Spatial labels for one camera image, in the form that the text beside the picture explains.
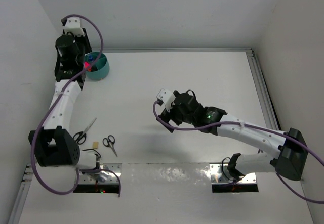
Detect black pink highlighter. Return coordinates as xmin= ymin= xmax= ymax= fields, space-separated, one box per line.
xmin=84 ymin=62 xmax=92 ymax=72

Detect large black scissors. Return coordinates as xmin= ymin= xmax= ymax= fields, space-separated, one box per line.
xmin=73 ymin=118 xmax=97 ymax=145

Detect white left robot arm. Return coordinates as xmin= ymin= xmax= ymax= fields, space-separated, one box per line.
xmin=34 ymin=28 xmax=98 ymax=169

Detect small black scissors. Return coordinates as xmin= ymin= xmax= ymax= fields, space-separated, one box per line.
xmin=102 ymin=135 xmax=118 ymax=157

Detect teal round desk organizer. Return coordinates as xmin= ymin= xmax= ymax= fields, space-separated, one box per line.
xmin=85 ymin=52 xmax=110 ymax=81

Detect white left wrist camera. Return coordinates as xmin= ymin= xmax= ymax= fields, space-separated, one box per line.
xmin=62 ymin=17 xmax=85 ymax=37

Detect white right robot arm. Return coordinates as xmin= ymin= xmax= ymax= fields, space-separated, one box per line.
xmin=155 ymin=89 xmax=308 ymax=182

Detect purple cable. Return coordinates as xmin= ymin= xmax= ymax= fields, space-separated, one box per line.
xmin=30 ymin=14 xmax=122 ymax=198
xmin=153 ymin=100 xmax=324 ymax=204

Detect tan eraser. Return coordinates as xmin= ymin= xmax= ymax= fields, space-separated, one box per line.
xmin=92 ymin=142 xmax=99 ymax=149

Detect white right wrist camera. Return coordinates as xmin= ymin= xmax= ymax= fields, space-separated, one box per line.
xmin=156 ymin=88 xmax=176 ymax=112

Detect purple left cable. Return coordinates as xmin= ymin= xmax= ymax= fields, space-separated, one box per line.
xmin=30 ymin=14 xmax=122 ymax=198

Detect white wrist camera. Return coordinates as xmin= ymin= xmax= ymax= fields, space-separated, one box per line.
xmin=156 ymin=88 xmax=176 ymax=112
xmin=62 ymin=17 xmax=85 ymax=37

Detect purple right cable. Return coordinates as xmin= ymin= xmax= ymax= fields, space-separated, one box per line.
xmin=153 ymin=100 xmax=324 ymax=204

